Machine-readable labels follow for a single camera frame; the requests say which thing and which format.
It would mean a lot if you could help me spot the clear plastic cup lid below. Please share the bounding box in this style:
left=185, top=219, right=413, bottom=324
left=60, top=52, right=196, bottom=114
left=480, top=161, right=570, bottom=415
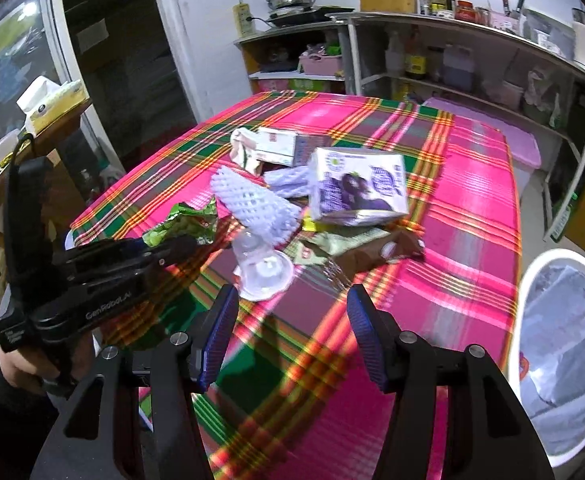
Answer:
left=232, top=230, right=295, bottom=302

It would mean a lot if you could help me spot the green snack wrapper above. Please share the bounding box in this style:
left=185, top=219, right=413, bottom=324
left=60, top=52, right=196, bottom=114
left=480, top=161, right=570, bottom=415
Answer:
left=142, top=197, right=219, bottom=247

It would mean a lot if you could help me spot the brown snack wrapper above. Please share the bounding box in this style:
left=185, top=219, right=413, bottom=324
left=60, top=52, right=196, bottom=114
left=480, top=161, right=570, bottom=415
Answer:
left=291, top=226, right=426, bottom=276

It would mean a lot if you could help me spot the large white foam fruit net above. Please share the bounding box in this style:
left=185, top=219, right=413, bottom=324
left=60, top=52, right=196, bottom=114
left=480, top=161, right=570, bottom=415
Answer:
left=210, top=167, right=302, bottom=246

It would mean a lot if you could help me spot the purple white milk carton box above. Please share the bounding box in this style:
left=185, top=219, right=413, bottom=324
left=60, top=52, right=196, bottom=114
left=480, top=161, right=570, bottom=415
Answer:
left=308, top=148, right=410, bottom=226

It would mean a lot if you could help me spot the white medicine box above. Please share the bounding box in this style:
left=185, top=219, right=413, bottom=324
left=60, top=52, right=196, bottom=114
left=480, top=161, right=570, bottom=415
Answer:
left=256, top=127, right=332, bottom=167

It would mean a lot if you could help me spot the small white foam fruit net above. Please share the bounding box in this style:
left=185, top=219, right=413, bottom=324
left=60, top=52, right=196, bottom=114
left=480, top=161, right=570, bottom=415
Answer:
left=263, top=165, right=310, bottom=198

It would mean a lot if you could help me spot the cream paper bag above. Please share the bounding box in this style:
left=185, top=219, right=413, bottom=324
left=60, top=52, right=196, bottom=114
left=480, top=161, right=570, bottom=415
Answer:
left=230, top=127, right=263, bottom=177

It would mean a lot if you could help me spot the white plastic trash bag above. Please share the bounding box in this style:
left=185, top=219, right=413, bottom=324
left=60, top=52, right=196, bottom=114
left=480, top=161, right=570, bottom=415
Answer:
left=519, top=264, right=585, bottom=456

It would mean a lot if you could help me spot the white round trash bin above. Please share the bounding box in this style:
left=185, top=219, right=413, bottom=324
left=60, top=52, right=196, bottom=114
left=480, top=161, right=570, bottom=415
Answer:
left=506, top=248, right=585, bottom=471

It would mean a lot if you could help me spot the left hand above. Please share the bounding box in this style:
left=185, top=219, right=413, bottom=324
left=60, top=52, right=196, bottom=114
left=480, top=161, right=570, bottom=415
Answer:
left=0, top=334, right=95, bottom=396

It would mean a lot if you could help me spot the pink plaid tablecloth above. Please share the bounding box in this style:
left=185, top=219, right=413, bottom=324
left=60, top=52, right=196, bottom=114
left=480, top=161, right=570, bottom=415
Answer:
left=72, top=91, right=521, bottom=479

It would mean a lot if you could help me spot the tissue box on ledge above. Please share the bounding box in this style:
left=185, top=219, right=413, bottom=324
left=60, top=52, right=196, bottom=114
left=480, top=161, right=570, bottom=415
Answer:
left=17, top=76, right=88, bottom=136

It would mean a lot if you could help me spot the pink lid storage box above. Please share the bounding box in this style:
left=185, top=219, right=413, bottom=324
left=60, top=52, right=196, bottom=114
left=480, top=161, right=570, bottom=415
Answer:
left=424, top=96, right=541, bottom=195

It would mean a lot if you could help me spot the pink plastic basket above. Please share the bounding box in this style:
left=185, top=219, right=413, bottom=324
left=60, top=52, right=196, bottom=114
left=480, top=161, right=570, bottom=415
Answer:
left=299, top=44, right=343, bottom=77

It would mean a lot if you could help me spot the white power strip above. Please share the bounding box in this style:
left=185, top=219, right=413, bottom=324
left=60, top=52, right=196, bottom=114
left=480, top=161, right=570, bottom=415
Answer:
left=233, top=2, right=254, bottom=38

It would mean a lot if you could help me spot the white metal shelf unit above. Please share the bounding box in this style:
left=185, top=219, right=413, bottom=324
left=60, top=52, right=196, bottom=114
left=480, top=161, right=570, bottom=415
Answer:
left=235, top=12, right=585, bottom=240

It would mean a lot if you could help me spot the black induction cooker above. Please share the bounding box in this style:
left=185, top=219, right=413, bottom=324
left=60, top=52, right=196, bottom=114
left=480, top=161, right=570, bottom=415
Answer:
left=268, top=6, right=355, bottom=28

